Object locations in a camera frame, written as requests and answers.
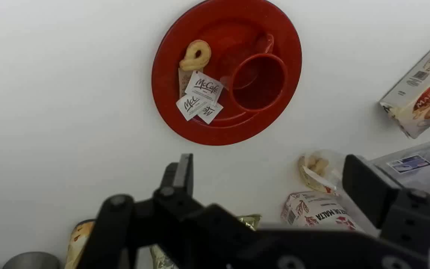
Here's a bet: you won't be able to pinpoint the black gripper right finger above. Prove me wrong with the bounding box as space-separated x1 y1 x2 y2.
342 155 430 258

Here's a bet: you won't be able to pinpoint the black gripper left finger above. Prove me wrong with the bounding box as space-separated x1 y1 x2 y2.
79 153 212 269

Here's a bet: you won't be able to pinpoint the red cup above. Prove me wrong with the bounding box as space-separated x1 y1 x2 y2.
220 32 290 114

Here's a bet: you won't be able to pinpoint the red plate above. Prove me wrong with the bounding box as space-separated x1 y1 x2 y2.
151 0 305 147

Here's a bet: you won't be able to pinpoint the clear bag with blue label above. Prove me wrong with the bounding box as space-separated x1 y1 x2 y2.
368 140 430 204

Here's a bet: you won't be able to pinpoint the bottle of yellow liquid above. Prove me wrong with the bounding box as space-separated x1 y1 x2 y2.
65 219 97 269

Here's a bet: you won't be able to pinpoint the red and white flour bag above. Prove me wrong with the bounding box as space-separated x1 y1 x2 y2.
280 190 374 237

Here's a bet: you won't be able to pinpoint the metal can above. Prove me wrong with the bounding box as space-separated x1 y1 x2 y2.
0 250 63 269

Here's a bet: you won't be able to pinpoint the cookie box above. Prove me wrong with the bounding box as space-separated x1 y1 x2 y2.
378 28 430 141

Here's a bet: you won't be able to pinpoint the small white sugar packet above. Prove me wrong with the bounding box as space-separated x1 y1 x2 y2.
175 95 208 123
196 101 226 126

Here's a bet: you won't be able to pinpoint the brown sugar packet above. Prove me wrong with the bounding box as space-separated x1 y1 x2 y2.
177 68 193 99

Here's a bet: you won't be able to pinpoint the ring-shaped cookie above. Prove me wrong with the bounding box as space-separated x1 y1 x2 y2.
178 40 214 74

